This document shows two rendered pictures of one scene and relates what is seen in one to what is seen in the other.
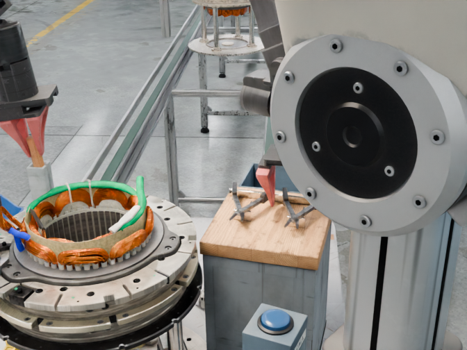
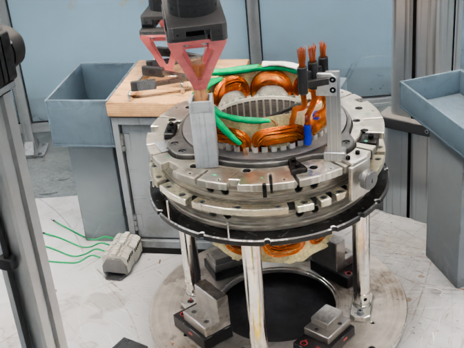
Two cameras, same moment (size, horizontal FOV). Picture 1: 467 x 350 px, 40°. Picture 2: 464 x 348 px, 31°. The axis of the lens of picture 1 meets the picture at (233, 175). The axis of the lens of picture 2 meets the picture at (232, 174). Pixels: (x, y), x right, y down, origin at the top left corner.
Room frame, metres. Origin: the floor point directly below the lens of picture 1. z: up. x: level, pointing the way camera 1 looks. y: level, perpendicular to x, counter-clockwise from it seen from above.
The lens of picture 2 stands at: (0.92, 1.24, 1.58)
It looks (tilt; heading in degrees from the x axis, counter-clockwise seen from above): 28 degrees down; 267
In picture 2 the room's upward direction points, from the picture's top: 5 degrees counter-clockwise
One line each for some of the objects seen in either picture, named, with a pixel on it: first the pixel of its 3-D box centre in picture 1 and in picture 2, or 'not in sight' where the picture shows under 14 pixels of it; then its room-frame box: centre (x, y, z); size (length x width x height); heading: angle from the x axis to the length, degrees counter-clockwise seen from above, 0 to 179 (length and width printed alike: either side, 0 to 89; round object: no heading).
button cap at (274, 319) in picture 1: (275, 319); not in sight; (0.70, -0.05, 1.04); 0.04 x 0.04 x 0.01
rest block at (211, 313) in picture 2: not in sight; (205, 307); (0.93, 0.27, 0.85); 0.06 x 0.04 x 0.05; 122
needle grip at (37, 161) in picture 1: (35, 154); (199, 85); (0.91, 0.31, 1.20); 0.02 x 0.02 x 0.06
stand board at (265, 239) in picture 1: (271, 223); (181, 86); (0.93, -0.06, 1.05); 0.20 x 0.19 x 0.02; 164
